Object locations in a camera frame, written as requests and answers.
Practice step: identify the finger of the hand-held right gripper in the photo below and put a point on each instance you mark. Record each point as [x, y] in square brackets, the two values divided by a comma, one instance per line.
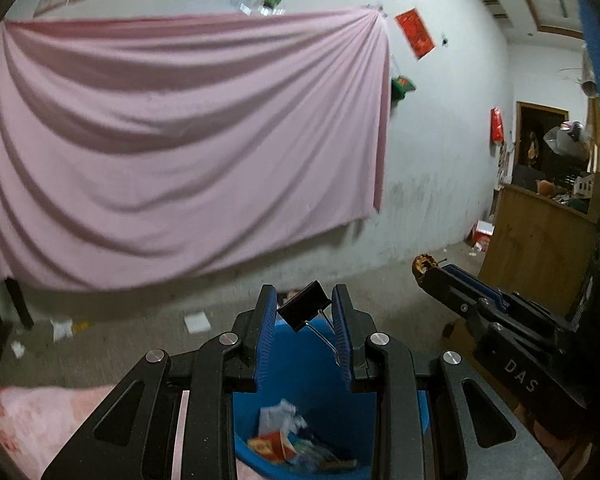
[455, 295]
[480, 282]

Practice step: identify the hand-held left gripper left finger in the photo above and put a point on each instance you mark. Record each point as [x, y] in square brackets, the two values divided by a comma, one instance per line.
[265, 340]

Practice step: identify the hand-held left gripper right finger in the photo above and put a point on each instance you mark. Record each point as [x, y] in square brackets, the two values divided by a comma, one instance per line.
[344, 340]

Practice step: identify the brown food scrap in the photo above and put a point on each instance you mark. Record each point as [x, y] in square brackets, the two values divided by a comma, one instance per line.
[424, 267]

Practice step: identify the black binder clip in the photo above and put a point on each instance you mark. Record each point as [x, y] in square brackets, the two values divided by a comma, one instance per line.
[302, 307]

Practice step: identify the blue plastic bucket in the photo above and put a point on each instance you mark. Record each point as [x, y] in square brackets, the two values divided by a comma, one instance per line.
[310, 385]

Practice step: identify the white paper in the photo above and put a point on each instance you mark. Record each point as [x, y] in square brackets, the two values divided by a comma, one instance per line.
[280, 415]

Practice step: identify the red snack packet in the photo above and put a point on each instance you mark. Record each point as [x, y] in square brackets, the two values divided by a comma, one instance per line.
[272, 447]

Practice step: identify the clear plastic wrapper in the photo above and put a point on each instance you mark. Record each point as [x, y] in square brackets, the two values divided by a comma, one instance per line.
[315, 455]

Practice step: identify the person's right hand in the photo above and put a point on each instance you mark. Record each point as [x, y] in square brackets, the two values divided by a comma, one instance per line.
[565, 440]

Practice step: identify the red cardboard box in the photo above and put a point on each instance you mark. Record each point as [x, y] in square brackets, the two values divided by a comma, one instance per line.
[481, 235]

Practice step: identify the white paper scrap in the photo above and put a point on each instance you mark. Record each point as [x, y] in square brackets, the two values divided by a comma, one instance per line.
[61, 329]
[197, 322]
[18, 349]

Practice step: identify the wooden cabinet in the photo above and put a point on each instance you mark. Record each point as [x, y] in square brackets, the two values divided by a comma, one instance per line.
[530, 230]

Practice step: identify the orange round object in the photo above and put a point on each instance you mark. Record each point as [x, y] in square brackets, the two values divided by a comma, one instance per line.
[546, 187]

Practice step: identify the red hanging packet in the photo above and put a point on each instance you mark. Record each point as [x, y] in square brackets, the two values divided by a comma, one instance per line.
[497, 125]

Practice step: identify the clear plastic bag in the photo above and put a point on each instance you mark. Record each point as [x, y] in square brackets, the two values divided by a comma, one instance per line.
[562, 140]

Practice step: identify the pink hanging sheet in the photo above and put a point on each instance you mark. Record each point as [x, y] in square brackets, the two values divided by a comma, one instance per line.
[180, 150]

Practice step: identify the green cap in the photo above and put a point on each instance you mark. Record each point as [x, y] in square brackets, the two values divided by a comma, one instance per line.
[402, 89]

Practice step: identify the black table leg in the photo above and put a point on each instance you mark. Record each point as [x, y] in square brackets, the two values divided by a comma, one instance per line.
[20, 305]

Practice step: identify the floral pink blanket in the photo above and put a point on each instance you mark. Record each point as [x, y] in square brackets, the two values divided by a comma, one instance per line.
[30, 425]

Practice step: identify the blue pole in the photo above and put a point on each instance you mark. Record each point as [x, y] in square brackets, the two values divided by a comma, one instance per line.
[595, 60]

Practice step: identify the wooden door frame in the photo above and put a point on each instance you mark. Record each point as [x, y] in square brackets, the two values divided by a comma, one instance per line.
[519, 135]

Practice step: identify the red wall poster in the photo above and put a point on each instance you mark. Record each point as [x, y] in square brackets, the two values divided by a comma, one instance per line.
[415, 34]

